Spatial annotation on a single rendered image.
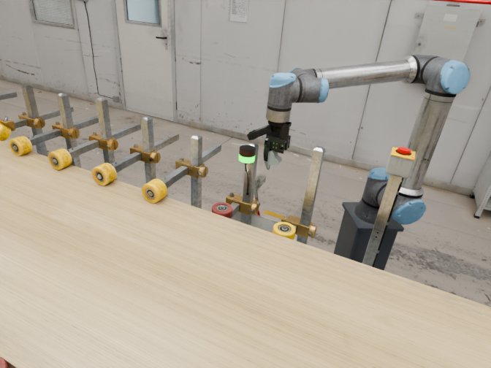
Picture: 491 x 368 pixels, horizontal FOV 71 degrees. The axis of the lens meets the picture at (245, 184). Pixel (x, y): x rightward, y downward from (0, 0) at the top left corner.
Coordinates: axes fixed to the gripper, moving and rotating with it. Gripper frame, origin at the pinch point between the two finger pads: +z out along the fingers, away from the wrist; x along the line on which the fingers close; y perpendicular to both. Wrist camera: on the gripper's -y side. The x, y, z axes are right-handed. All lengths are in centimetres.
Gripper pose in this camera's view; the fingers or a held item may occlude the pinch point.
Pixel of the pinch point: (267, 166)
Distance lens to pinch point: 140.1
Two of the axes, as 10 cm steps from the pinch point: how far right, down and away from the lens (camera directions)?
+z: -0.7, 8.7, 4.9
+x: 4.3, -4.1, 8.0
